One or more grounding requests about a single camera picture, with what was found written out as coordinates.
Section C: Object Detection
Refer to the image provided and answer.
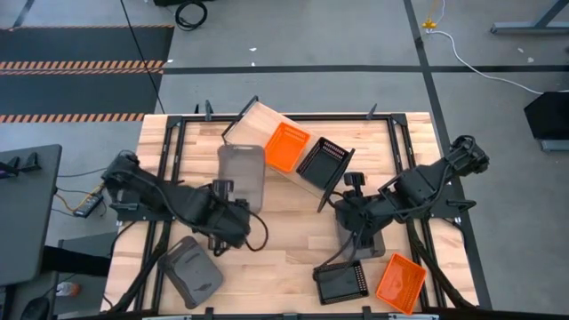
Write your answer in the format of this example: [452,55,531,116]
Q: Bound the yellow cable connector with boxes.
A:
[421,0,442,31]

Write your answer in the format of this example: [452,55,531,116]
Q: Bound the black plastic basket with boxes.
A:
[313,260,370,307]
[296,136,350,190]

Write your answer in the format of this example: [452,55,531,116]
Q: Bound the grey translucent plastic basket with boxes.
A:
[157,235,225,310]
[337,217,387,261]
[216,144,267,215]

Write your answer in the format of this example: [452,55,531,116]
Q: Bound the clear bottle with orange cap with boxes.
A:
[54,281,83,299]

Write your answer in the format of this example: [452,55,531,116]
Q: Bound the black hanging cable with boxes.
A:
[118,0,166,116]

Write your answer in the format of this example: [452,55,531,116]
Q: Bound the white floor cable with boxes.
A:
[429,28,547,96]

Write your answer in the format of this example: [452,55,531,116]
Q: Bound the grey desk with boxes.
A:
[0,143,63,288]

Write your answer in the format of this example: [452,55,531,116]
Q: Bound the coiled black cable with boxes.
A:
[174,0,209,32]

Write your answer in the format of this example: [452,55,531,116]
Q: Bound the wooden shelf with black frame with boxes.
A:
[220,95,357,213]

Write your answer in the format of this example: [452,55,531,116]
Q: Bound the black cabinet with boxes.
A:
[523,90,569,153]

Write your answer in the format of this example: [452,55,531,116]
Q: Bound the small black electronics box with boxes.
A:
[72,192,105,220]

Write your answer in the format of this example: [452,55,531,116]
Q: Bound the grey metal table leg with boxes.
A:
[489,0,569,36]

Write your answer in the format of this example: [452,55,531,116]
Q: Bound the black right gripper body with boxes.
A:
[334,172,381,236]

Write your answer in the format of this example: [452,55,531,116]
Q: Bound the orange plastic basket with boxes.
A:
[375,252,428,316]
[265,122,312,173]

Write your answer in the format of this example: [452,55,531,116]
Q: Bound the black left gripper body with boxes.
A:
[207,179,252,251]

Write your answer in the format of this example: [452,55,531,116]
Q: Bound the black metal table frame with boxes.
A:
[132,110,481,320]

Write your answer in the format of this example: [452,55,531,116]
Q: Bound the black hazard striped floor mat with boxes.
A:
[0,24,175,124]

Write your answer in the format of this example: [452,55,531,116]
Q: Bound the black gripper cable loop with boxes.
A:
[243,207,270,253]

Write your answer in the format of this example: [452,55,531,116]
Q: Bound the black cable conduit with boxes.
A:
[406,220,475,311]
[106,220,172,313]

